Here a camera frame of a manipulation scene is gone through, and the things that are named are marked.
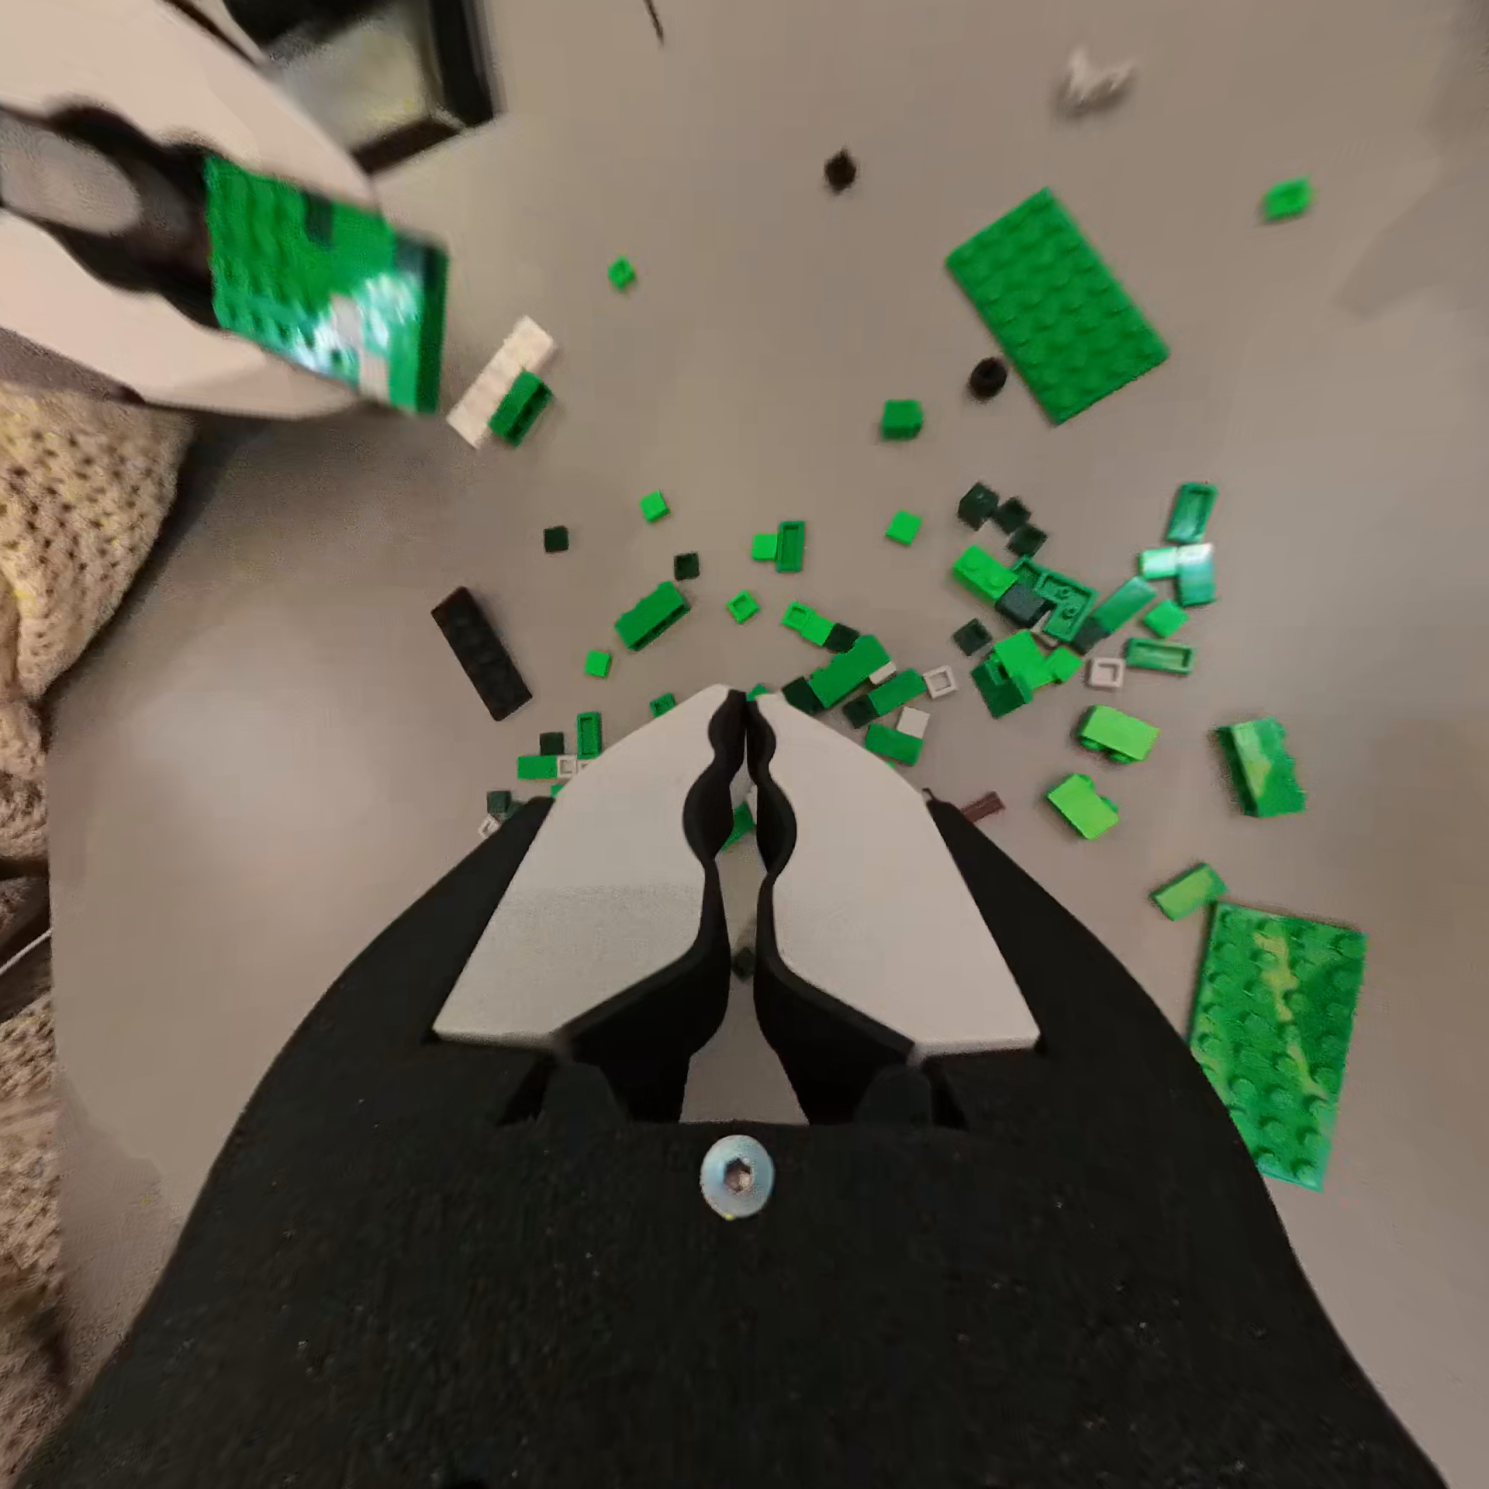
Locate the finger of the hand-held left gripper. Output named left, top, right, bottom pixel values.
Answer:
left=0, top=0, right=379, bottom=233
left=0, top=208, right=392, bottom=421

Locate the long green studded lego plate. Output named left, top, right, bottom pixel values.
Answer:
left=1186, top=898, right=1370, bottom=1190
left=943, top=185, right=1172, bottom=426

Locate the small light grey lego piece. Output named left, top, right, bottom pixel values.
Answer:
left=1057, top=45, right=1136, bottom=118

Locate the white lego plate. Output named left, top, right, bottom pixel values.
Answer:
left=445, top=313, right=560, bottom=448

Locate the black lego plate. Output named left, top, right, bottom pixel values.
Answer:
left=431, top=584, right=534, bottom=722

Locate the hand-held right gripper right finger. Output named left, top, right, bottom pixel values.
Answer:
left=745, top=692, right=1041, bottom=1123

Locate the pile of loose lego pieces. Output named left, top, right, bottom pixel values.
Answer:
left=479, top=253, right=1310, bottom=923

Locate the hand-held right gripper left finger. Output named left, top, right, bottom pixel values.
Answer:
left=433, top=683, right=748, bottom=1123

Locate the green lego base plate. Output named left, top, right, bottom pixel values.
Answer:
left=202, top=153, right=450, bottom=416

